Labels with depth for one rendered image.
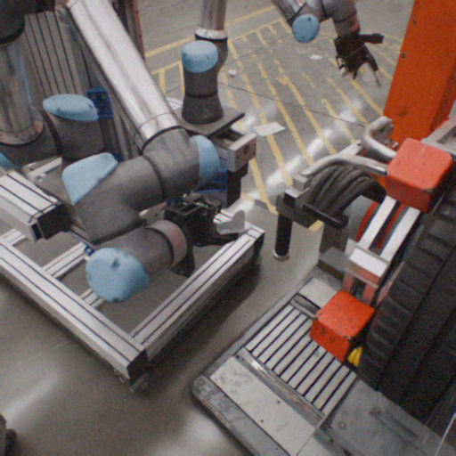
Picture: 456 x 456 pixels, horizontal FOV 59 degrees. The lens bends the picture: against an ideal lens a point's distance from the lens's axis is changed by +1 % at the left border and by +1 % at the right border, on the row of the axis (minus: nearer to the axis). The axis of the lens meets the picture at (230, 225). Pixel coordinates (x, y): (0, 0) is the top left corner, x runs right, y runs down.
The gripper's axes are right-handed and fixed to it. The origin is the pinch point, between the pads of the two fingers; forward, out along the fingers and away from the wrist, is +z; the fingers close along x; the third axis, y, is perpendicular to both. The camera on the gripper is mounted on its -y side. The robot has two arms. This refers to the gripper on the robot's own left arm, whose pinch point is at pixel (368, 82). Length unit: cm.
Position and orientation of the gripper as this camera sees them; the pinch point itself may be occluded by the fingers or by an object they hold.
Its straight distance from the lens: 157.1
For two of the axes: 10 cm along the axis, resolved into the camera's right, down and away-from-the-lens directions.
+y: -8.3, 5.6, -0.3
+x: 3.5, 4.7, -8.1
